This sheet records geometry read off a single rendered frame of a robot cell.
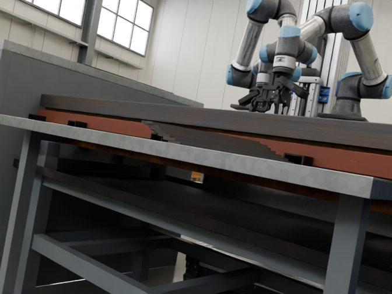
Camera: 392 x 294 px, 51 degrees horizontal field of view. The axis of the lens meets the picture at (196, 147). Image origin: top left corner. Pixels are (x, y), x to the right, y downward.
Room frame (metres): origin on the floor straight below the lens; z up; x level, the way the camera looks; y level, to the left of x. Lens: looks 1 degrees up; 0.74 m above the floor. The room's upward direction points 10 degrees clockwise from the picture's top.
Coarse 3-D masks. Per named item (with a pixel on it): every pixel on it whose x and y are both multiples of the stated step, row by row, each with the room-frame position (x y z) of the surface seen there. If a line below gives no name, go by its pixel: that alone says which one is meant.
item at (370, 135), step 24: (48, 96) 1.71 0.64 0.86; (168, 120) 1.26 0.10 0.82; (192, 120) 1.20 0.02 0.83; (216, 120) 1.14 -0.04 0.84; (240, 120) 1.09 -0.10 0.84; (264, 120) 1.04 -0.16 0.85; (288, 120) 1.00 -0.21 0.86; (312, 120) 0.96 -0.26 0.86; (336, 120) 0.93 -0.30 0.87; (360, 144) 0.89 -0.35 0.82; (384, 144) 0.86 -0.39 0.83
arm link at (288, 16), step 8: (288, 0) 2.03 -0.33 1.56; (280, 8) 2.01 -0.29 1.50; (288, 8) 2.01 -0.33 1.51; (280, 16) 2.01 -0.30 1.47; (288, 16) 1.99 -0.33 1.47; (296, 16) 2.02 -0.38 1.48; (280, 24) 2.01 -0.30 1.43; (288, 24) 1.98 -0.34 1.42; (296, 72) 1.86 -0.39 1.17; (296, 80) 1.88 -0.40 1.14
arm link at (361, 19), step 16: (336, 16) 1.72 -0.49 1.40; (352, 16) 1.67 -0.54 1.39; (368, 16) 1.69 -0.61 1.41; (336, 32) 1.77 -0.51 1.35; (352, 32) 1.72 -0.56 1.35; (368, 32) 1.73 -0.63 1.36; (352, 48) 1.83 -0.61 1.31; (368, 48) 1.79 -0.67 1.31; (368, 64) 1.84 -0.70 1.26; (368, 80) 1.92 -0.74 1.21; (384, 80) 1.90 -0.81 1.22; (368, 96) 1.99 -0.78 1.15; (384, 96) 1.93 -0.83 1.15
